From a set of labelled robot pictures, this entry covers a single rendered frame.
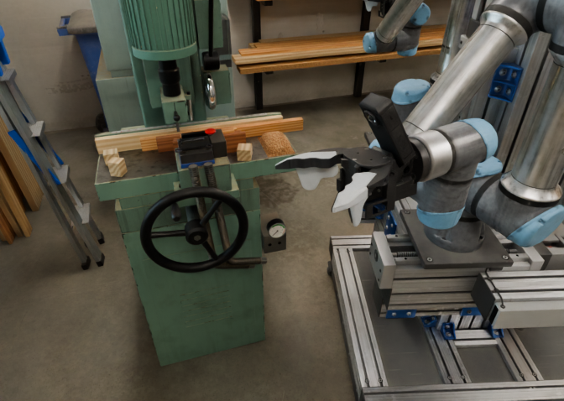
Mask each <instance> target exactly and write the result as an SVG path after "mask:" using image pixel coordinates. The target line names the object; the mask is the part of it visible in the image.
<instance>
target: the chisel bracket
mask: <svg viewBox="0 0 564 401"><path fill-rule="evenodd" d="M159 89H160V96H161V102H162V107H163V113H164V121H165V124H171V123H178V122H189V117H188V115H189V112H188V111H187V106H188V103H187V102H186V99H185V94H184V91H183V87H182V85H180V91H181V94H180V95H178V96H173V97H168V96H164V93H163V87H162V86H161V87H160V88H159ZM174 112H177V113H178V115H179V116H180V120H179V121H178V122H176V121H175V120H174V119H173V117H174V115H175V114H174Z"/></svg>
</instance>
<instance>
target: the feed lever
mask: <svg viewBox="0 0 564 401"><path fill-rule="evenodd" d="M213 4H214V0H208V39H209V51H204V52H202V53H201V57H202V64H203V68H204V70H219V69H220V60H219V55H218V52H217V51H216V50H214V51H213Z"/></svg>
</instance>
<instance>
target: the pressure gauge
mask: <svg viewBox="0 0 564 401"><path fill-rule="evenodd" d="M277 230H278V232H277ZM267 231H268V233H269V236H270V237H272V238H279V237H282V236H283V235H284V234H285V233H286V226H285V224H284V222H283V221H282V220H281V219H273V220H271V221H270V222H269V223H268V224H267Z"/></svg>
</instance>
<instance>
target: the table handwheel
mask: <svg viewBox="0 0 564 401"><path fill-rule="evenodd" d="M195 197H206V198H212V199H215V200H216V201H215V203H214V204H213V205H212V207H211V209H210V210H209V211H208V212H207V213H206V214H205V216H204V217H203V218H202V219H201V218H200V215H199V213H198V208H197V205H195V206H186V207H185V210H186V215H187V221H188V222H187V223H186V224H185V230H177V231H168V232H151V230H152V226H153V224H154V221H155V220H156V218H157V217H158V216H159V214H160V213H161V212H162V211H163V210H165V209H166V208H167V207H169V206H171V205H172V204H173V203H176V202H178V201H182V200H185V199H190V198H195ZM221 203H225V204H226V205H228V206H230V207H231V208H232V209H233V211H234V212H235V214H236V216H237V218H238V234H237V236H236V238H235V240H234V241H233V243H232V245H231V246H230V247H229V248H228V249H227V250H225V251H224V252H223V253H221V254H219V255H218V256H217V254H216V253H215V252H214V250H213V249H212V247H211V246H210V245H209V243H208V242H207V238H208V231H207V227H206V224H207V223H208V221H209V220H210V219H211V217H212V215H213V214H214V213H215V211H216V210H217V208H218V207H219V206H220V205H221ZM247 235H248V215H247V212H246V211H245V209H244V207H243V205H242V204H241V203H240V202H239V201H238V200H237V199H236V198H235V197H234V196H232V195H230V194H228V193H227V192H226V191H223V190H219V189H216V188H212V187H205V186H195V187H188V188H184V189H180V190H176V191H174V192H171V193H169V194H168V195H166V196H164V197H162V198H161V199H159V200H158V201H157V202H155V203H154V204H153V205H152V206H151V207H150V209H149V210H148V211H147V213H146V215H145V216H144V218H143V221H142V224H141V227H140V242H141V245H142V247H143V249H144V251H145V253H146V254H147V255H148V257H149V258H150V259H151V260H152V261H153V262H155V263H156V264H158V265H159V266H161V267H163V268H166V269H168V270H171V271H175V272H180V273H197V272H202V271H206V270H209V269H212V268H215V267H217V266H220V265H221V264H223V263H225V262H226V261H228V260H229V259H230V258H232V257H233V256H234V255H235V254H236V253H237V252H238V251H239V250H240V248H241V247H242V245H243V244H244V242H245V240H246V237H247ZM159 237H185V239H186V241H187V242H188V243H189V244H191V245H200V244H201V245H202V246H203V247H204V248H205V249H206V250H207V251H208V253H209V254H210V255H211V257H212V258H211V259H208V260H206V261H203V262H198V263H181V262H176V261H173V260H171V259H168V258H166V257H165V256H163V255H162V254H161V253H159V252H158V251H157V249H156V248H155V247H154V244H153V242H152V239H151V238H159Z"/></svg>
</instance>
